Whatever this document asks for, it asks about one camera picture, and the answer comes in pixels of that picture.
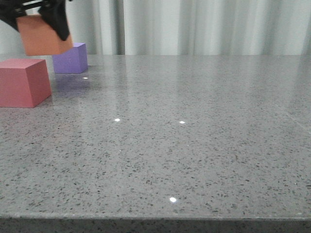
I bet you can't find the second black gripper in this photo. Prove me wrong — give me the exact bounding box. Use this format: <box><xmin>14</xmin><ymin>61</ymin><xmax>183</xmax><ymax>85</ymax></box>
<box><xmin>0</xmin><ymin>0</ymin><xmax>69</xmax><ymax>41</ymax></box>

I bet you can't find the orange foam cube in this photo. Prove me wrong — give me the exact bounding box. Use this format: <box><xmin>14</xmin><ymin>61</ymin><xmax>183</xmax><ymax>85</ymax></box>
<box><xmin>17</xmin><ymin>15</ymin><xmax>73</xmax><ymax>56</ymax></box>

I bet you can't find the purple foam cube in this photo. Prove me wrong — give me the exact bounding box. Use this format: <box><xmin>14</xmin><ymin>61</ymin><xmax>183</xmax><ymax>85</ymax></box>
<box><xmin>52</xmin><ymin>43</ymin><xmax>88</xmax><ymax>74</ymax></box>

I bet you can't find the red foam cube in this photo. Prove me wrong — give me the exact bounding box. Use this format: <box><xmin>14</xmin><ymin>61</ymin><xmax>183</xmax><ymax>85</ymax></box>
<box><xmin>0</xmin><ymin>59</ymin><xmax>52</xmax><ymax>108</ymax></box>

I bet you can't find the pale green curtain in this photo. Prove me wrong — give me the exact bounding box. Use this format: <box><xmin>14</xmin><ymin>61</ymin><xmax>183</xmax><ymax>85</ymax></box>
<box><xmin>0</xmin><ymin>0</ymin><xmax>311</xmax><ymax>56</ymax></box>

